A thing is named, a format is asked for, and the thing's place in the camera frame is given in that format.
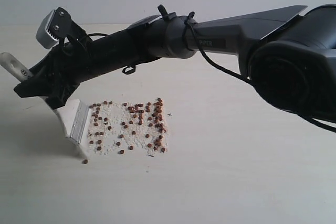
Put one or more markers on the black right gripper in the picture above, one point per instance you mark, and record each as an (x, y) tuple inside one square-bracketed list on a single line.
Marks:
[(59, 73)]

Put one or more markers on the pile of white grains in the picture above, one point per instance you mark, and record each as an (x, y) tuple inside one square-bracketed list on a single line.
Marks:
[(126, 127)]

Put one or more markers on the white wooden paintbrush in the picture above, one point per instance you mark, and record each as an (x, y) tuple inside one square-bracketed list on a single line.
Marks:
[(74, 117)]

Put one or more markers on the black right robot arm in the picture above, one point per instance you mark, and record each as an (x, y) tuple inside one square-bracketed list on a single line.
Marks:
[(286, 54)]

